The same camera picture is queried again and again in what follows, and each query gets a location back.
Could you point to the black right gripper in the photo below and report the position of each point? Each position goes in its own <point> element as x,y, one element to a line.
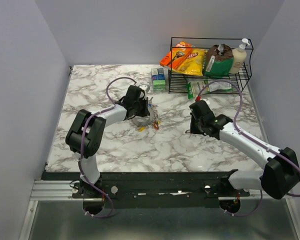
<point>193,129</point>

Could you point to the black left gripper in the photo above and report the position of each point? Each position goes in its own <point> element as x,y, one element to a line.
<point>145,111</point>

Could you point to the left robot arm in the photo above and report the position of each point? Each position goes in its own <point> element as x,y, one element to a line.
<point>86,132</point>

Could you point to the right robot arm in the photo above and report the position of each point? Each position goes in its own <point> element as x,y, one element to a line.
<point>278,173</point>

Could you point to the red key tag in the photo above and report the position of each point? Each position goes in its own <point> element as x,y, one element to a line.
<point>156,125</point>

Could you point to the green sponge pack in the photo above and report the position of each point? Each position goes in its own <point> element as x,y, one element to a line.
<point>158,79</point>

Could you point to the green white snack bag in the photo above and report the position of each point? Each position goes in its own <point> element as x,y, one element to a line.
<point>195,85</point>

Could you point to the yellow chips bag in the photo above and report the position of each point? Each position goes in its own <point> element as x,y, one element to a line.
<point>193,63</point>

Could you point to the orange razor package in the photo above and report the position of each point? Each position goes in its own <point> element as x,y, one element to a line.
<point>177,56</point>

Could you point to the brown green coffee bag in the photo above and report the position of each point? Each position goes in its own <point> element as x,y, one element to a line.
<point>218,61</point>

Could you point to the cream lotion pump bottle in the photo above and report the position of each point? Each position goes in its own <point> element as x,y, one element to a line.
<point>239,56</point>

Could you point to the black wire rack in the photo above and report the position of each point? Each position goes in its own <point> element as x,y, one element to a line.
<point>177,81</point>

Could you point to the black mounting base rail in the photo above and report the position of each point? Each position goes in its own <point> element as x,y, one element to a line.
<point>155,190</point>

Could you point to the aluminium frame rail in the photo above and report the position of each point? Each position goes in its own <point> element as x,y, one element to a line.
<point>60,190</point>

